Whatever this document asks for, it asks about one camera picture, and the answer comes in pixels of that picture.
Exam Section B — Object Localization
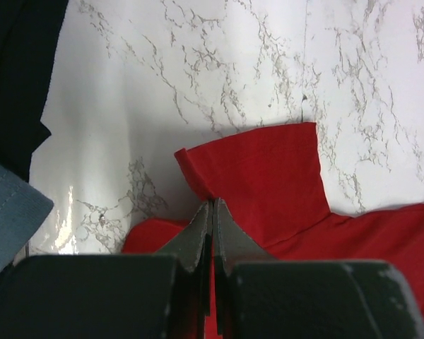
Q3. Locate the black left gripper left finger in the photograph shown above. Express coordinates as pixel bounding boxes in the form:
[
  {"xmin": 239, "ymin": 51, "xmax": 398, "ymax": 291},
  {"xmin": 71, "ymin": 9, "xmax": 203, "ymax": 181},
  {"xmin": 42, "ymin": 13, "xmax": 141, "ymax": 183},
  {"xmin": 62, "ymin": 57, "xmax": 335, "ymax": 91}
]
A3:
[{"xmin": 0, "ymin": 203, "xmax": 212, "ymax": 338}]

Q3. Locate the blue grey t shirt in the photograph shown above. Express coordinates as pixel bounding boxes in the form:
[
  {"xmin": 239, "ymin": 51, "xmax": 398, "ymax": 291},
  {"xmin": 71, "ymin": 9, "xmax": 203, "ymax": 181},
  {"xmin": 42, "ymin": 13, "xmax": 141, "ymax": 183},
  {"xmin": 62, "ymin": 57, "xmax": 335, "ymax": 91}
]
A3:
[{"xmin": 0, "ymin": 165, "xmax": 54, "ymax": 272}]

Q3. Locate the black t shirt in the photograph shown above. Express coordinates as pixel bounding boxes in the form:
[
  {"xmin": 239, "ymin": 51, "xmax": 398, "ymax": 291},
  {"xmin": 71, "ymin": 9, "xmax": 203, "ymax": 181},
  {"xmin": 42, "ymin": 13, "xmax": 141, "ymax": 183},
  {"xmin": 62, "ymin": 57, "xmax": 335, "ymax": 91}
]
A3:
[{"xmin": 0, "ymin": 1, "xmax": 68, "ymax": 182}]

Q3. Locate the dark red t shirt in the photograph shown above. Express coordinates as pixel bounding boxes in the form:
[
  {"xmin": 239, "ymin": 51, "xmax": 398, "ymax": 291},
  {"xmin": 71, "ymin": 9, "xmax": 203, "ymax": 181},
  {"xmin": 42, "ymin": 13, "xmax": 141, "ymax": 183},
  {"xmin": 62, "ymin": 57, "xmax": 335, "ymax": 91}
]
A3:
[{"xmin": 122, "ymin": 121, "xmax": 424, "ymax": 336}]

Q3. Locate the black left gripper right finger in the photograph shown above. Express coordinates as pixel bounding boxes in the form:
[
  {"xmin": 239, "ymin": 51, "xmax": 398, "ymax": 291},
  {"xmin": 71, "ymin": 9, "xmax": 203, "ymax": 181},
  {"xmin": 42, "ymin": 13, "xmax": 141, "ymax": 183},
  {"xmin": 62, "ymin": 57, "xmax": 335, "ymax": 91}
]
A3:
[{"xmin": 213, "ymin": 199, "xmax": 424, "ymax": 338}]

